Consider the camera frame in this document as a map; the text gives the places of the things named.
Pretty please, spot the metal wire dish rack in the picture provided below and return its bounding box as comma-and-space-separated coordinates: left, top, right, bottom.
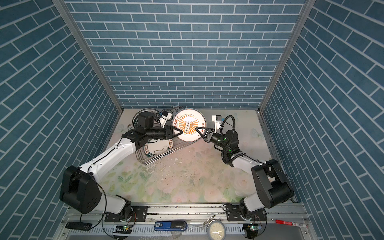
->
132, 106, 206, 165

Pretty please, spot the green rim white plate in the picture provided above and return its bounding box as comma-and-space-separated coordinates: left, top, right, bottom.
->
143, 139, 174, 157

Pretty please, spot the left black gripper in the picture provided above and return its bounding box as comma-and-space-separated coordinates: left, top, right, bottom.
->
145, 125, 183, 140

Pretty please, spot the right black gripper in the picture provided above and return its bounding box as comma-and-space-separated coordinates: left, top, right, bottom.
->
196, 127, 230, 153

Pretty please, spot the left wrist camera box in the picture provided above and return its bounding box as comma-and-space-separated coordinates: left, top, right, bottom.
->
136, 111, 161, 133

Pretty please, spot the red white marker pen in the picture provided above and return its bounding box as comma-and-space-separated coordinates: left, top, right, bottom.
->
275, 220, 308, 228

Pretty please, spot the orange sunburst pattern plate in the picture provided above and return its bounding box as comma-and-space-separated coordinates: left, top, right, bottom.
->
172, 109, 207, 143

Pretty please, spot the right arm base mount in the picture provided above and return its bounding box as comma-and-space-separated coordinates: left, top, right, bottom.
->
222, 203, 268, 222

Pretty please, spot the black remote control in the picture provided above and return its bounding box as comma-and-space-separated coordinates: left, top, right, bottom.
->
65, 222, 92, 231

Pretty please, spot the blue black device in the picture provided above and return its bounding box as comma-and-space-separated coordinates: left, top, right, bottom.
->
154, 221, 188, 232

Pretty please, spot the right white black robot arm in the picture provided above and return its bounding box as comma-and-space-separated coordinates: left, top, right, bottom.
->
196, 127, 294, 220

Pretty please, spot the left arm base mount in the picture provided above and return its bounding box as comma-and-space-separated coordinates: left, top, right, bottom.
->
105, 206, 149, 223

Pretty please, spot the round white clock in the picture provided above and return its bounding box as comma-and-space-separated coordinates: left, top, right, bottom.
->
207, 220, 227, 240

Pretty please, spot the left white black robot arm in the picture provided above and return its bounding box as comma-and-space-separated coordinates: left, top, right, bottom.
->
59, 126, 183, 221

